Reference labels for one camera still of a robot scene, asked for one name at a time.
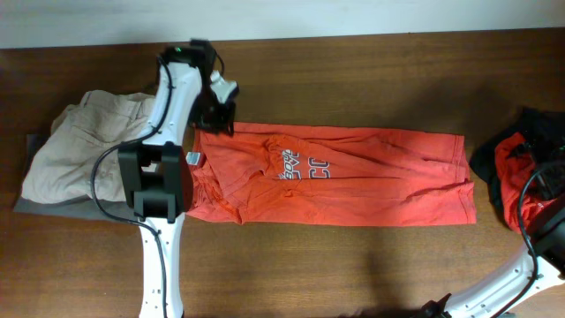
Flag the orange soccer t-shirt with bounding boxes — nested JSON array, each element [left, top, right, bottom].
[[190, 123, 477, 227]]

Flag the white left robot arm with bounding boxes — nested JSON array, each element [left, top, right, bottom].
[[117, 40, 239, 317]]

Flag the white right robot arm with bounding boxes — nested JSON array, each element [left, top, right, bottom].
[[415, 196, 564, 318]]

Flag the grey folded garment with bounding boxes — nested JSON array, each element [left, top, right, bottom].
[[13, 134, 133, 222]]

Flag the beige folded shorts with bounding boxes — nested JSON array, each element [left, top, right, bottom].
[[21, 90, 154, 204]]

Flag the red patterned garment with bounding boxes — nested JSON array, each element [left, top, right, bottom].
[[495, 132, 554, 233]]

